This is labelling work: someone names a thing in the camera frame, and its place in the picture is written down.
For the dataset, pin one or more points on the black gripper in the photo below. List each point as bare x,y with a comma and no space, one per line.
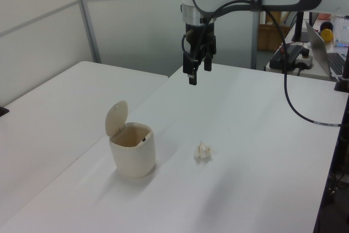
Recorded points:
200,32

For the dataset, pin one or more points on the white paper trash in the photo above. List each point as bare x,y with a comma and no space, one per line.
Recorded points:
203,151

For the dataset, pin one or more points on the small white lidded bin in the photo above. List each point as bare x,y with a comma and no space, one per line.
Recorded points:
133,159

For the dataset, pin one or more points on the black power box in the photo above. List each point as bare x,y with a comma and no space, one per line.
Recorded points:
293,53

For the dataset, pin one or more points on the white button box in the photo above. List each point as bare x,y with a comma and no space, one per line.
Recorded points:
306,59

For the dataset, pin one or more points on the black monitor stand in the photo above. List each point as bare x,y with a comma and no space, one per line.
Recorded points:
299,25

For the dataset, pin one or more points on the silver laptop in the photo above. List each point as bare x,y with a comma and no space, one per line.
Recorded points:
317,47

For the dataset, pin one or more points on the yellow ball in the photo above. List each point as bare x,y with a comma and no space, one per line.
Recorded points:
326,36

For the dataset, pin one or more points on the pink container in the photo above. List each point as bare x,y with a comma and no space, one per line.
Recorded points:
324,16

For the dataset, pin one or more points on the grey partition post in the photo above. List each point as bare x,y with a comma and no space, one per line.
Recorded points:
255,42

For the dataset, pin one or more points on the black mount pole with clamp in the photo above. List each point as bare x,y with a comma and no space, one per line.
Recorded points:
345,72

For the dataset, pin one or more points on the black table frame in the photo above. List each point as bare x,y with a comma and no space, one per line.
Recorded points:
336,175

